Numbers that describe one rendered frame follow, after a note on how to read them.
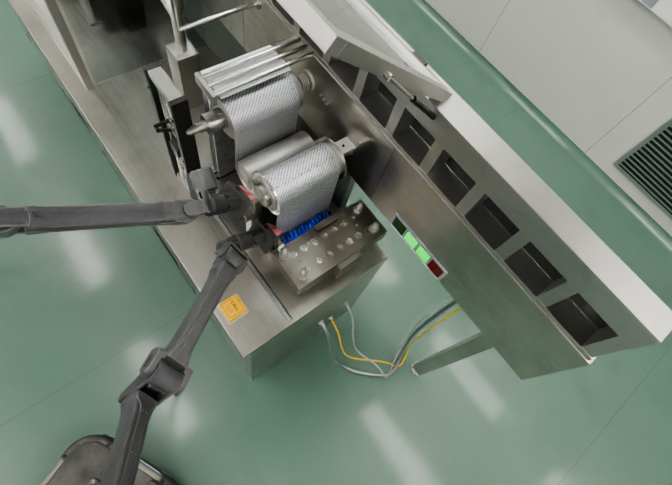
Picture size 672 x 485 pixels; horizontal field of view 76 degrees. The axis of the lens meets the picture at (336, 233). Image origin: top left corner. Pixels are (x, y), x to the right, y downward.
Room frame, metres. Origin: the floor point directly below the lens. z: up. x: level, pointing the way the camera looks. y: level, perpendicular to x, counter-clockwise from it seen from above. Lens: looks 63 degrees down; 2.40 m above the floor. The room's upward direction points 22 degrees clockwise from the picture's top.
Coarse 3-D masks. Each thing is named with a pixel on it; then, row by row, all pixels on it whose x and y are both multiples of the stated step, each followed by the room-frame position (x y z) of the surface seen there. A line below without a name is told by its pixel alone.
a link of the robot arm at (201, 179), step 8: (200, 168) 0.54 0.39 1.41; (208, 168) 0.55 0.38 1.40; (192, 176) 0.51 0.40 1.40; (200, 176) 0.52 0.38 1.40; (208, 176) 0.53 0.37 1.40; (192, 184) 0.50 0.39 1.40; (200, 184) 0.51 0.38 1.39; (208, 184) 0.52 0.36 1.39; (216, 184) 0.53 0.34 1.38; (192, 192) 0.48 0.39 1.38; (200, 200) 0.46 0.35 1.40; (184, 208) 0.42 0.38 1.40; (192, 208) 0.43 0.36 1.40; (200, 208) 0.44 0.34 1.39
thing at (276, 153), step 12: (300, 132) 0.92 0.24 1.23; (276, 144) 0.83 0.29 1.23; (288, 144) 0.84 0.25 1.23; (300, 144) 0.86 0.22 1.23; (312, 144) 0.89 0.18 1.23; (252, 156) 0.75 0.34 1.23; (264, 156) 0.77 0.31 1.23; (276, 156) 0.78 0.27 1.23; (288, 156) 0.80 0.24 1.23; (240, 168) 0.72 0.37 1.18; (252, 168) 0.71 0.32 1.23; (264, 168) 0.73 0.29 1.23; (252, 180) 0.68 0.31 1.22
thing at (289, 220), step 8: (320, 192) 0.74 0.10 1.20; (328, 192) 0.78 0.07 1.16; (312, 200) 0.72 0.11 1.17; (320, 200) 0.75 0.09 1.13; (328, 200) 0.79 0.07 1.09; (296, 208) 0.66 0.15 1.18; (304, 208) 0.69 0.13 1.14; (312, 208) 0.73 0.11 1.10; (320, 208) 0.76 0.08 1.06; (280, 216) 0.61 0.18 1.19; (288, 216) 0.64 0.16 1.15; (296, 216) 0.67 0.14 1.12; (304, 216) 0.70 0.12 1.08; (312, 216) 0.73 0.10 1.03; (280, 224) 0.61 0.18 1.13; (288, 224) 0.64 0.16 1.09; (296, 224) 0.67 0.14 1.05; (288, 232) 0.65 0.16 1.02
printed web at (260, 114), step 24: (240, 96) 0.81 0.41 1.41; (264, 96) 0.85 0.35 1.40; (288, 96) 0.91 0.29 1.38; (240, 120) 0.76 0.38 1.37; (264, 120) 0.82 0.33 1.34; (288, 120) 0.90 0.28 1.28; (216, 144) 0.81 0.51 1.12; (240, 144) 0.75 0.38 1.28; (264, 144) 0.82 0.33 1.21; (288, 168) 0.71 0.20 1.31; (312, 168) 0.74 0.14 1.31; (336, 168) 0.79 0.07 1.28; (288, 192) 0.64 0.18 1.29; (312, 192) 0.71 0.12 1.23
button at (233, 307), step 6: (228, 300) 0.37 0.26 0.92; (234, 300) 0.37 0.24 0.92; (240, 300) 0.38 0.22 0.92; (222, 306) 0.34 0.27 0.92; (228, 306) 0.35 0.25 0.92; (234, 306) 0.36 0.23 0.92; (240, 306) 0.36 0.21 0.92; (228, 312) 0.33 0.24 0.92; (234, 312) 0.34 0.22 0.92; (240, 312) 0.34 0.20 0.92; (228, 318) 0.31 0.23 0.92; (234, 318) 0.32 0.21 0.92
